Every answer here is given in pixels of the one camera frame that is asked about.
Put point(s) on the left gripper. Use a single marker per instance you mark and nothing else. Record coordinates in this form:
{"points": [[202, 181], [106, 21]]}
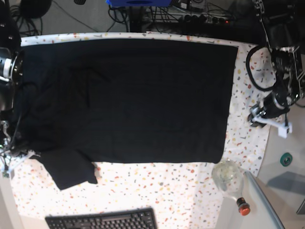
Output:
{"points": [[257, 118]]}

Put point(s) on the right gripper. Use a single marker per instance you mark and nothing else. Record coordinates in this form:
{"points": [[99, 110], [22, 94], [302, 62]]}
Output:
{"points": [[10, 160]]}

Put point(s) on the black t-shirt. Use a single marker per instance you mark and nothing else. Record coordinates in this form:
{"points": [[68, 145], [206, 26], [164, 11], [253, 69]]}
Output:
{"points": [[123, 101]]}

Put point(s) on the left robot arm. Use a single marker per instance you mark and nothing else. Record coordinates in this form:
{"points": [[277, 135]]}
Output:
{"points": [[278, 20]]}

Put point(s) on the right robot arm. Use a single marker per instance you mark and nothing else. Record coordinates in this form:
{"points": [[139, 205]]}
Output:
{"points": [[13, 150]]}

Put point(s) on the green tape roll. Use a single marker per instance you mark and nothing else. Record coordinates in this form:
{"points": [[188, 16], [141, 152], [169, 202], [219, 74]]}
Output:
{"points": [[286, 159]]}

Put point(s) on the grey metal rod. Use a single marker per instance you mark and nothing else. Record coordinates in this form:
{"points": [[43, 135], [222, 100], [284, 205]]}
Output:
{"points": [[263, 215]]}

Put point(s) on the terrazzo pattern tablecloth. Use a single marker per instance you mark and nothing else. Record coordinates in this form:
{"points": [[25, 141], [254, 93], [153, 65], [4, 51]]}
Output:
{"points": [[182, 195]]}

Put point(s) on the clear glass bottle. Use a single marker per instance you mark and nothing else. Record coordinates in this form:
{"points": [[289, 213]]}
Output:
{"points": [[229, 180]]}

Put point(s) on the black power strip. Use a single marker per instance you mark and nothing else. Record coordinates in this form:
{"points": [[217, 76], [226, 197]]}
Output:
{"points": [[205, 18]]}

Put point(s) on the black keyboard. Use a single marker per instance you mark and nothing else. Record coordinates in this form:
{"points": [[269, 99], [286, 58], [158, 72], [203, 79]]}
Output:
{"points": [[130, 219]]}

